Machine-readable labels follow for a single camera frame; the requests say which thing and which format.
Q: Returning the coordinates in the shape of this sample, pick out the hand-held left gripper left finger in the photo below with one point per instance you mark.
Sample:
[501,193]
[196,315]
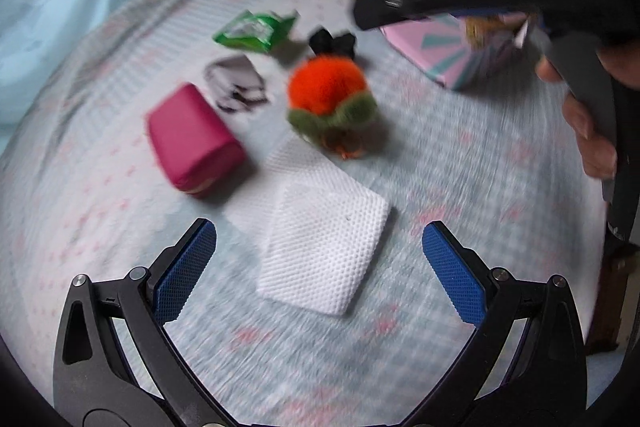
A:
[185,272]

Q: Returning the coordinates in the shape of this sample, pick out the orange and green fluffy pompom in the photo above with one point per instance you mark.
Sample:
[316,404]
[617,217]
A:
[327,89]

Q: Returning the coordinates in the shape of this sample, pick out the pale checked bedspread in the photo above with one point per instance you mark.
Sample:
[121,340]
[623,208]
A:
[450,167]

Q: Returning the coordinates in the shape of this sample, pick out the magenta pouch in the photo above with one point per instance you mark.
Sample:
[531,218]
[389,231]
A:
[192,137]

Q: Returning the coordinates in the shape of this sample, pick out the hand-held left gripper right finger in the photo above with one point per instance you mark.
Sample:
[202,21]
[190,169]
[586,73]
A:
[452,277]

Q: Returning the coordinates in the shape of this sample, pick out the green packet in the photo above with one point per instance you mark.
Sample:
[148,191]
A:
[252,29]

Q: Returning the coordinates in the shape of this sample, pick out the brown plush toy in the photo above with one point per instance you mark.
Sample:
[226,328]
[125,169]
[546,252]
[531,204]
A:
[487,29]

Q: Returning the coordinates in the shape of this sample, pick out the person's right hand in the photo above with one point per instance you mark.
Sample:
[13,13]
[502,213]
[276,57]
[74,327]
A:
[592,157]

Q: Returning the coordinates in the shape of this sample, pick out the white mesh cloth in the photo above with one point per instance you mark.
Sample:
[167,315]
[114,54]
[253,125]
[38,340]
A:
[320,237]

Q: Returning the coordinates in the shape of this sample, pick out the brown wooden furniture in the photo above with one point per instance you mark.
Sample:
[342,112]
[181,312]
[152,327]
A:
[612,302]

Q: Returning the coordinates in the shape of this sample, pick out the pink patterned box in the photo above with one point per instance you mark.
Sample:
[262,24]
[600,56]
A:
[450,49]

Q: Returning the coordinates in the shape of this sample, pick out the black white small wrapper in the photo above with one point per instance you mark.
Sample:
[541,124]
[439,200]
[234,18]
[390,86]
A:
[235,82]

